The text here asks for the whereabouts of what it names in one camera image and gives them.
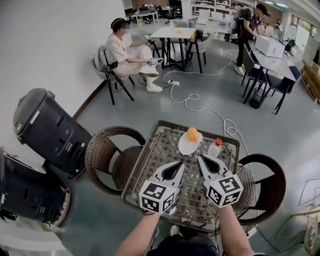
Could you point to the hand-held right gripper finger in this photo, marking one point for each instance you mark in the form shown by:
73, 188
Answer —
221, 167
202, 171

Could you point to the yellow object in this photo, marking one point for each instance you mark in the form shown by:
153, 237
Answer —
179, 31

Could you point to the black wheeled machine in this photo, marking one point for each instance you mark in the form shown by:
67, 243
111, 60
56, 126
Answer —
50, 130
27, 190

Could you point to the white power strip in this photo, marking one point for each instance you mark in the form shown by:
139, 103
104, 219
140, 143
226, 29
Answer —
173, 82
251, 232

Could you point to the wooden pallet stack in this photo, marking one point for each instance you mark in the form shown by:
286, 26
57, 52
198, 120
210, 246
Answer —
311, 80

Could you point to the white box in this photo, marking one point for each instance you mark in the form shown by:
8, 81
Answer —
270, 46

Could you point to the white plate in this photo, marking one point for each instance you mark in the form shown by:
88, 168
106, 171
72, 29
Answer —
187, 147

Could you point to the brown wicker chair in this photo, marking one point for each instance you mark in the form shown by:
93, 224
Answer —
100, 150
272, 185

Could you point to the long grey table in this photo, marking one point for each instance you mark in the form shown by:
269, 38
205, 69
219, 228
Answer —
273, 66

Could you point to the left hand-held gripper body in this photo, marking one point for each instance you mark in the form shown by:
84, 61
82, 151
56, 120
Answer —
156, 193

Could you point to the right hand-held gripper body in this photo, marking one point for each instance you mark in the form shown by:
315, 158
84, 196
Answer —
223, 190

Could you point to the clear bottle with red cap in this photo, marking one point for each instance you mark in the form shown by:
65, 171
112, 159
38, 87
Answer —
214, 150

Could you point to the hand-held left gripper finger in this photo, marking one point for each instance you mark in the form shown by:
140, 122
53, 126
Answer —
160, 171
180, 176

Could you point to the person's left forearm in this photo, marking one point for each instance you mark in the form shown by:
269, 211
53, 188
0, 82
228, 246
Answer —
140, 235

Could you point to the brown wicker table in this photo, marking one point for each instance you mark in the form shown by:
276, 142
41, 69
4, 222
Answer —
160, 150

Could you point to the person's dark trousers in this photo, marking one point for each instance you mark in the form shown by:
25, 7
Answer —
185, 245

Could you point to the person's right forearm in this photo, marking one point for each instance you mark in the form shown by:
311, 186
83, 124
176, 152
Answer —
231, 230

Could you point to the dark blue chair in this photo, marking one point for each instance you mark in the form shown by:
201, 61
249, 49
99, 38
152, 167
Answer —
282, 86
252, 72

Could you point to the white square table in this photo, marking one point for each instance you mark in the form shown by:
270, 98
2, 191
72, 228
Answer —
172, 32

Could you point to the white shelving unit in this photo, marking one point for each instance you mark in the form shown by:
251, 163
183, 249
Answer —
211, 10

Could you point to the grey chair with black legs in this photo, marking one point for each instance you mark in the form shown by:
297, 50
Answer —
200, 46
105, 68

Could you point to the person's shoe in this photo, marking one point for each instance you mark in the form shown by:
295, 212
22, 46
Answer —
175, 230

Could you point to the orange food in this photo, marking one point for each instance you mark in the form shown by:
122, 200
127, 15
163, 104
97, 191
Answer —
193, 133

